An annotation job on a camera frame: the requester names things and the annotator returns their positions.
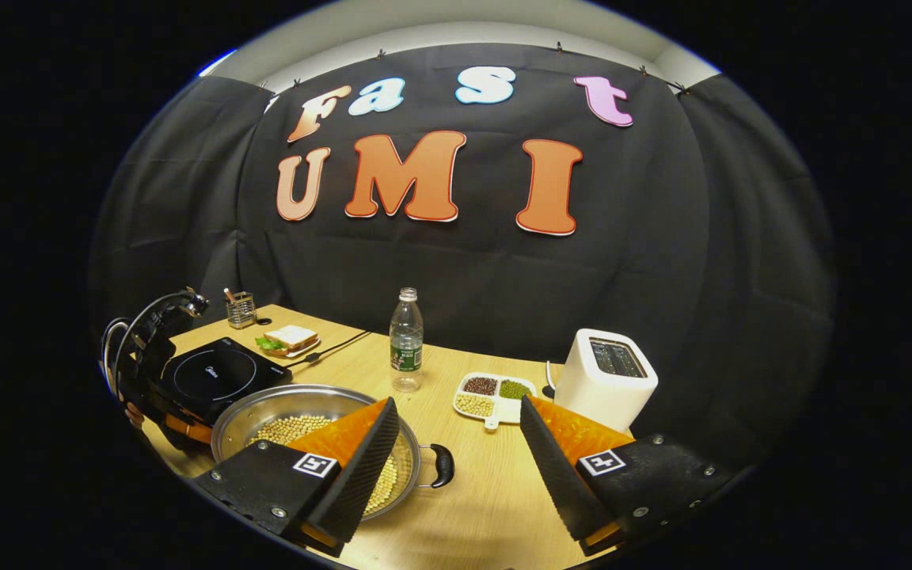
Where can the clear plastic water bottle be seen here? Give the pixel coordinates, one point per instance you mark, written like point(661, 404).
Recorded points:
point(406, 344)

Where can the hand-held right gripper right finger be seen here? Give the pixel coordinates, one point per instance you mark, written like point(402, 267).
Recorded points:
point(555, 475)

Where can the white toaster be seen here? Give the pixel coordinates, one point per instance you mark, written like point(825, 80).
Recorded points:
point(602, 388)

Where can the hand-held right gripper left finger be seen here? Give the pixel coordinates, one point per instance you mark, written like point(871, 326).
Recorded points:
point(365, 475)

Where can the sandwich with lettuce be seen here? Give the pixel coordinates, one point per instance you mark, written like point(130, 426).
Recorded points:
point(291, 336)

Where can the pile of soybeans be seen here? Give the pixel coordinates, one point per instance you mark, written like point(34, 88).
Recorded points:
point(290, 428)

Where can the white divided bean dish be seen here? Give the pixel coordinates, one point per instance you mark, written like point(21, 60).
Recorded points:
point(495, 398)

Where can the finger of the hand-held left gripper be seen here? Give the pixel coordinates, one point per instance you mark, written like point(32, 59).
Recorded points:
point(187, 428)

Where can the black induction cooktop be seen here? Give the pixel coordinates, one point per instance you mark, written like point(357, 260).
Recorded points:
point(218, 376)

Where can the small white plate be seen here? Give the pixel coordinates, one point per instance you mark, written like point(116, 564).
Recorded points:
point(307, 349)

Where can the black backdrop cloth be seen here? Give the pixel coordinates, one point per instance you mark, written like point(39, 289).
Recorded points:
point(464, 277)

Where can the row of black cloth clips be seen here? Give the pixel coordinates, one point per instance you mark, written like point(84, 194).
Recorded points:
point(559, 47)

